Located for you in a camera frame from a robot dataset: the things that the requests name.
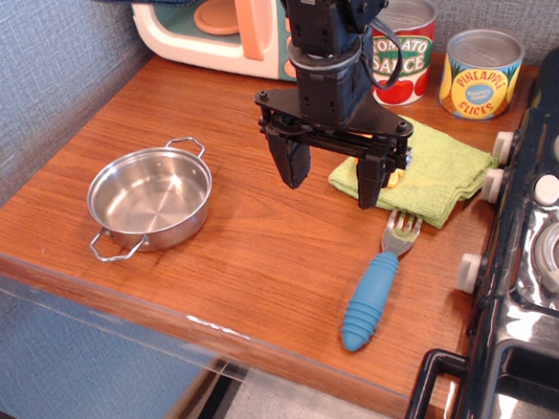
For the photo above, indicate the orange toy fruit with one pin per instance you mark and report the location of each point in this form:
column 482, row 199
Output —
column 395, row 177

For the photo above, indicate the black toy stove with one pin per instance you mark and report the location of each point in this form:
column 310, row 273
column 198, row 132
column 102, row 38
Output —
column 511, row 369

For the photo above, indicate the blue handled fork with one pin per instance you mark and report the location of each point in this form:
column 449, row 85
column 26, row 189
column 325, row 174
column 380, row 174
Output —
column 367, row 305

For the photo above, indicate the white stove knob upper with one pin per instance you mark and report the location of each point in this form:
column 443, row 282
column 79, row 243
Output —
column 502, row 146

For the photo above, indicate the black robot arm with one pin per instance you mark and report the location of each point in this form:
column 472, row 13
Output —
column 328, row 27

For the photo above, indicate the white stove knob middle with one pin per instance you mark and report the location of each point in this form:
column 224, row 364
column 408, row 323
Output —
column 492, row 185

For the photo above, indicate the green folded cloth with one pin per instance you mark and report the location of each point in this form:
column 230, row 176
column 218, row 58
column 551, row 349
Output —
column 442, row 172

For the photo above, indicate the white stove knob lower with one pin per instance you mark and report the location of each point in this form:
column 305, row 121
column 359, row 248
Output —
column 468, row 272

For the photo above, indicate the white stove knob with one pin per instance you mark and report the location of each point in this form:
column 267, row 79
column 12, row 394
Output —
column 492, row 185
column 502, row 146
column 468, row 272

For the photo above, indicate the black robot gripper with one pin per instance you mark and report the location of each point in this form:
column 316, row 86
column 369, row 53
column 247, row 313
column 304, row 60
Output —
column 332, row 107

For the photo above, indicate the silver pot with handles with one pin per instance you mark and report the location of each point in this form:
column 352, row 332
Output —
column 150, row 200

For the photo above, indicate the pineapple slices can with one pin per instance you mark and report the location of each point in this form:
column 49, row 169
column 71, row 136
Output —
column 480, row 73

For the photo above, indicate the tomato sauce can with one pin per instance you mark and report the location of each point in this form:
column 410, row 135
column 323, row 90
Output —
column 402, row 69

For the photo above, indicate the toy microwave teal and peach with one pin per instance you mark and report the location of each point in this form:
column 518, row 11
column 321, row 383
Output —
column 248, row 37

